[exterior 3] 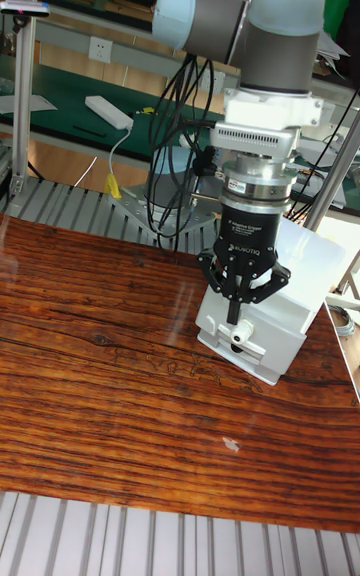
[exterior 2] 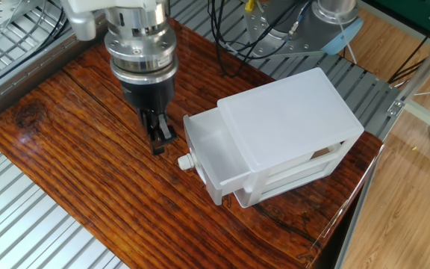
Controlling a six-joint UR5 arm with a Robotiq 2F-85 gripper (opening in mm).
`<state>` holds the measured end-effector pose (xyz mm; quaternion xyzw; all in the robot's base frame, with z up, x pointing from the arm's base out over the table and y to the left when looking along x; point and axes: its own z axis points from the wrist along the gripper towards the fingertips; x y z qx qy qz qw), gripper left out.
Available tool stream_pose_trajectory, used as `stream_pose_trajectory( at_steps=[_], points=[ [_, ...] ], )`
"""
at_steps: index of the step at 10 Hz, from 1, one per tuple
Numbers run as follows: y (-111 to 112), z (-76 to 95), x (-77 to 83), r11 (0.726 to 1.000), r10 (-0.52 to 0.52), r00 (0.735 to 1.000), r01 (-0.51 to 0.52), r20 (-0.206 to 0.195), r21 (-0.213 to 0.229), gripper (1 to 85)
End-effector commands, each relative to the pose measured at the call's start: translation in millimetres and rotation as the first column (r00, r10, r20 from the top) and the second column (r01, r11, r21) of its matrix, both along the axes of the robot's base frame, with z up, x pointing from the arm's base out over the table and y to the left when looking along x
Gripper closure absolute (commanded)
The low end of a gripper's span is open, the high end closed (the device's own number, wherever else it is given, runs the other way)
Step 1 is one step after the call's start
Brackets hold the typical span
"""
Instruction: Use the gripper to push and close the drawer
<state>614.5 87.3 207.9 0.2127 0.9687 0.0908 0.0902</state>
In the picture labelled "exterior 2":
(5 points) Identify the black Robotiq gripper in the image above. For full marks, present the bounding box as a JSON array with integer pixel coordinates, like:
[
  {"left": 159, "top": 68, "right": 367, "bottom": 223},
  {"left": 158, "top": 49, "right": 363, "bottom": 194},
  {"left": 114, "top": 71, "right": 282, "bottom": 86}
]
[{"left": 119, "top": 72, "right": 179, "bottom": 156}]

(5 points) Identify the brown wooden board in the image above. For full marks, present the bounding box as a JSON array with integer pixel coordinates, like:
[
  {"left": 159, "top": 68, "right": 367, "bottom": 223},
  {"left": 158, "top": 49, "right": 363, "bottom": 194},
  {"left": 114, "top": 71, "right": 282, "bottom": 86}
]
[{"left": 0, "top": 13, "right": 384, "bottom": 269}]

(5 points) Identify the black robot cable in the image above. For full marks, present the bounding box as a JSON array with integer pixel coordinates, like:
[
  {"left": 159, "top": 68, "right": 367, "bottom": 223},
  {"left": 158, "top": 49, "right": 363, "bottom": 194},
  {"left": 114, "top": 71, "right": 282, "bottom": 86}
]
[{"left": 207, "top": 0, "right": 313, "bottom": 78}]

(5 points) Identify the white plastic drawer cabinet frame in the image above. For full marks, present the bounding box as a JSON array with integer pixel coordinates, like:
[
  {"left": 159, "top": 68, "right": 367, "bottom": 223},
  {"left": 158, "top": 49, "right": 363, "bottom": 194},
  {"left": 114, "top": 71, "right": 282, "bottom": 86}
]
[{"left": 216, "top": 67, "right": 365, "bottom": 208}]

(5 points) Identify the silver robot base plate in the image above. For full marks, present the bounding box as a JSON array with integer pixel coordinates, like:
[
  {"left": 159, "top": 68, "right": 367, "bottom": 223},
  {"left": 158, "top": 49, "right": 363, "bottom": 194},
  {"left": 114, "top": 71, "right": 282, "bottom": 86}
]
[{"left": 243, "top": 0, "right": 337, "bottom": 60}]

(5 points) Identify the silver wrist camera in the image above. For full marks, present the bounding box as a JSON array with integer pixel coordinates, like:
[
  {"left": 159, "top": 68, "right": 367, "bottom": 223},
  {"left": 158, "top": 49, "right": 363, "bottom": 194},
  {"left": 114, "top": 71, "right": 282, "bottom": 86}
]
[{"left": 60, "top": 7, "right": 97, "bottom": 41}]

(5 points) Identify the black cable on slats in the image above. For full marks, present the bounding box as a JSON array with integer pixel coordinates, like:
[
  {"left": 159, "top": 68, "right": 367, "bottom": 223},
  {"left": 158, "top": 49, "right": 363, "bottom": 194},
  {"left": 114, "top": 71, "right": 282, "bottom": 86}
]
[{"left": 0, "top": 7, "right": 69, "bottom": 96}]

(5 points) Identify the grey metal rail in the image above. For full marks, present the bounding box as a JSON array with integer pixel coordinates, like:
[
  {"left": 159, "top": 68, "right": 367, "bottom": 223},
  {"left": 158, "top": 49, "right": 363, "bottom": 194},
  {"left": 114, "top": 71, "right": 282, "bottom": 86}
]
[{"left": 0, "top": 22, "right": 108, "bottom": 130}]

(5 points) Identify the white thin cable tie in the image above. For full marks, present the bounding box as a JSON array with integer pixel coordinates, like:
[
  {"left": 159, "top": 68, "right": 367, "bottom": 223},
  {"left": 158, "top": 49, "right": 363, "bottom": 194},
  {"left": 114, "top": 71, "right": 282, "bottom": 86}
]
[{"left": 337, "top": 16, "right": 358, "bottom": 65}]

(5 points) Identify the aluminium table edge rail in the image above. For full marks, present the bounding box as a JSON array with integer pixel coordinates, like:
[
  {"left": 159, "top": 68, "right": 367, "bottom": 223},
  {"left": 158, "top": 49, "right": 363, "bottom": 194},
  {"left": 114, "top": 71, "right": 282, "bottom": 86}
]
[{"left": 333, "top": 136, "right": 387, "bottom": 269}]

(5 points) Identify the metal corner bracket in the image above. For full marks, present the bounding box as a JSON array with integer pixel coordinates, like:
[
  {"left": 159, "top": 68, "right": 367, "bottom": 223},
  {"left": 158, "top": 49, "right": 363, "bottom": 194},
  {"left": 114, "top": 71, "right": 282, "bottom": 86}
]
[{"left": 386, "top": 98, "right": 405, "bottom": 118}]

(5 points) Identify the aluminium frame post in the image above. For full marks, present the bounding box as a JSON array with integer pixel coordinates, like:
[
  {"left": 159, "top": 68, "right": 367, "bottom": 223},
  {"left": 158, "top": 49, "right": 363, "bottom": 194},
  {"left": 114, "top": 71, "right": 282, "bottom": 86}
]
[{"left": 396, "top": 25, "right": 430, "bottom": 104}]

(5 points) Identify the black floor cable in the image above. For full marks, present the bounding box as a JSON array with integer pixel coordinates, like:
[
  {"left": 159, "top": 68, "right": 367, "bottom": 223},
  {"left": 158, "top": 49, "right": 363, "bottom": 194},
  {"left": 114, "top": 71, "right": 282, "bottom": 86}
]
[{"left": 387, "top": 2, "right": 430, "bottom": 85}]

